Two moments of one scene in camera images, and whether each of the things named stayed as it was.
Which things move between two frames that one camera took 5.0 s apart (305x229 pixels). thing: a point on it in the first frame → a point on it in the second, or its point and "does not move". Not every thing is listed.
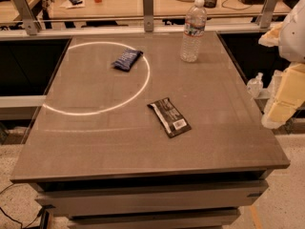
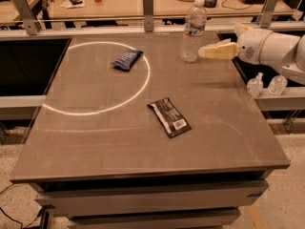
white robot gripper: (294, 37) → (250, 47)
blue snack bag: (128, 58) does not move
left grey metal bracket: (31, 25) does not move
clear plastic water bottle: (195, 21) does not move
